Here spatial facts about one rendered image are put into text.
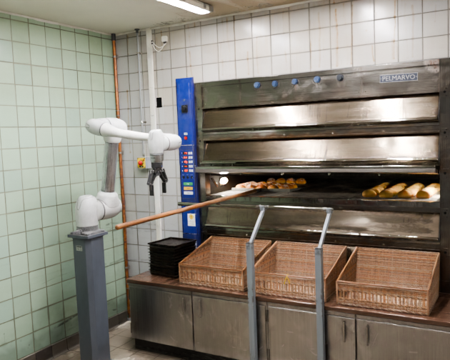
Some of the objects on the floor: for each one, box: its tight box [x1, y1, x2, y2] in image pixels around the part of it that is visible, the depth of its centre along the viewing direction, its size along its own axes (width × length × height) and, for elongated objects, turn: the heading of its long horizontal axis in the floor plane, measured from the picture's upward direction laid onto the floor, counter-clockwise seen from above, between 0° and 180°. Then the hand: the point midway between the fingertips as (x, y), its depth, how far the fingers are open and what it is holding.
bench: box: [126, 270, 450, 360], centre depth 374 cm, size 56×242×58 cm
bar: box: [178, 202, 334, 360], centre depth 362 cm, size 31×127×118 cm
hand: (158, 192), depth 345 cm, fingers open, 13 cm apart
